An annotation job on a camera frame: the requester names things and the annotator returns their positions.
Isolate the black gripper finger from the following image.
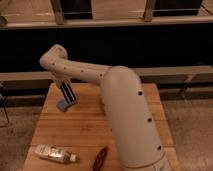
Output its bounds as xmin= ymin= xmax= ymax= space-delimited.
xmin=60 ymin=84 xmax=70 ymax=103
xmin=66 ymin=83 xmax=76 ymax=102

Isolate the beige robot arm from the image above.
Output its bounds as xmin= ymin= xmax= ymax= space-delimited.
xmin=40 ymin=44 xmax=172 ymax=171

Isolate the clear plastic bottle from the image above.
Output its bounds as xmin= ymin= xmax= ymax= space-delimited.
xmin=34 ymin=144 xmax=79 ymax=164

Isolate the wooden shelf rail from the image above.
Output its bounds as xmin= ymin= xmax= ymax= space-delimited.
xmin=0 ymin=0 xmax=213 ymax=29

